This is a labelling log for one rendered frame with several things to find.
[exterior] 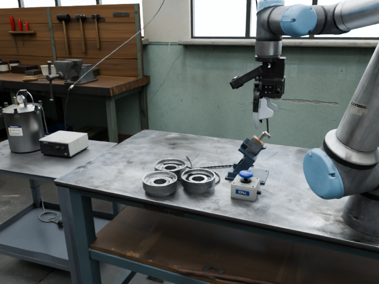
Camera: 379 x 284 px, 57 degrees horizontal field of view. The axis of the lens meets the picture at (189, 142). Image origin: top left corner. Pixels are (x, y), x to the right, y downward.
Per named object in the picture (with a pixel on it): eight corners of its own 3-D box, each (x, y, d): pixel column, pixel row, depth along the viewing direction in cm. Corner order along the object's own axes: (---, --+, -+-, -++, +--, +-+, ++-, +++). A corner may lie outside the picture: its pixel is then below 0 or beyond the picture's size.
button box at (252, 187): (230, 198, 101) (230, 182, 99) (237, 187, 107) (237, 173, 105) (258, 203, 98) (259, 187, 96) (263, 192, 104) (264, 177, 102)
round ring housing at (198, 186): (222, 189, 107) (222, 176, 105) (194, 198, 101) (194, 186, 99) (201, 177, 115) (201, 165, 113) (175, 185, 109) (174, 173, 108)
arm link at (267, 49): (252, 41, 97) (258, 40, 104) (252, 58, 99) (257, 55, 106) (280, 41, 95) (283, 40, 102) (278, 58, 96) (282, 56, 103)
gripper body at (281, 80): (280, 101, 100) (283, 58, 96) (251, 98, 103) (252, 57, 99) (283, 96, 106) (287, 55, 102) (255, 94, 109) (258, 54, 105)
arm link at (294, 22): (331, 3, 85) (303, 5, 95) (292, 3, 81) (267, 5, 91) (327, 36, 87) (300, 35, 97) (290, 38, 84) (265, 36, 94)
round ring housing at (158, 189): (154, 202, 99) (154, 189, 98) (136, 189, 107) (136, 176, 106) (184, 191, 105) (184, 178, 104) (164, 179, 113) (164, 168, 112)
